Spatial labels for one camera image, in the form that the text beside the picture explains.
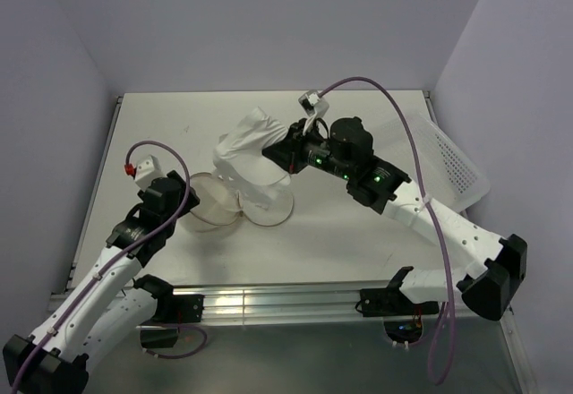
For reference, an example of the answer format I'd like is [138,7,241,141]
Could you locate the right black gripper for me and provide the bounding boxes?
[262,117,353,181]

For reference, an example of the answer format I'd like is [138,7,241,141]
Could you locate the white bra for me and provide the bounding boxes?
[212,107,290,206]

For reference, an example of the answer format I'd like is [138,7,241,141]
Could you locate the round mesh laundry bag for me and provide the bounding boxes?
[178,172,295,233]

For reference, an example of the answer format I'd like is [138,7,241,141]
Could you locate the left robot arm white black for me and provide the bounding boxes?
[3,171,200,393]

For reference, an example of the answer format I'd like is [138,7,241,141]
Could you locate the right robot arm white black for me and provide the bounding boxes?
[262,117,527,321]

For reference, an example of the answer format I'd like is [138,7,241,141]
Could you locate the white perforated plastic basket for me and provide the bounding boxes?
[372,114,491,213]

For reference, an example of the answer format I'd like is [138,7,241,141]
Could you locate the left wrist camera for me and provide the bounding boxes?
[124,155,165,191]

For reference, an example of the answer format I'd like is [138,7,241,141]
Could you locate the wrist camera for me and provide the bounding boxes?
[124,155,165,191]
[298,90,329,134]

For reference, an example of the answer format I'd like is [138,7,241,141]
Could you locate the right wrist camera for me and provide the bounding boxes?
[298,90,329,134]

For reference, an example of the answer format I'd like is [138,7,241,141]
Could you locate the aluminium rail frame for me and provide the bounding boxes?
[26,91,538,394]

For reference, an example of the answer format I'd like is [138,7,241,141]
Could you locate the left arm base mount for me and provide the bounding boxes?
[140,294,208,356]

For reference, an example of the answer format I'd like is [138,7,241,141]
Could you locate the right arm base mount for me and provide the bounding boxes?
[355,287,440,347]

